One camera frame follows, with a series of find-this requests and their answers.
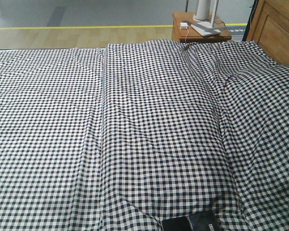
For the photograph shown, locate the black purple smartphone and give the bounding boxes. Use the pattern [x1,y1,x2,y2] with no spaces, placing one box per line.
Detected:
[162,211,221,231]

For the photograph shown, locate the black white checkered bedsheet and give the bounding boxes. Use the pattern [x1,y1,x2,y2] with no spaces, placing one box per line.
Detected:
[0,40,289,231]

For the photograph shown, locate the wooden nightstand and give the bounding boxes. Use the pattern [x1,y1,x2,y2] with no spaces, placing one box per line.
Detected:
[171,12,232,43]

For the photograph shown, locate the white charger adapter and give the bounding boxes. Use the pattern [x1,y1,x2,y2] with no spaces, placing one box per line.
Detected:
[180,22,188,30]

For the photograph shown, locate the wooden headboard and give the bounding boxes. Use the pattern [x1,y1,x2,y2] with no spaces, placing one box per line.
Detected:
[247,0,289,64]

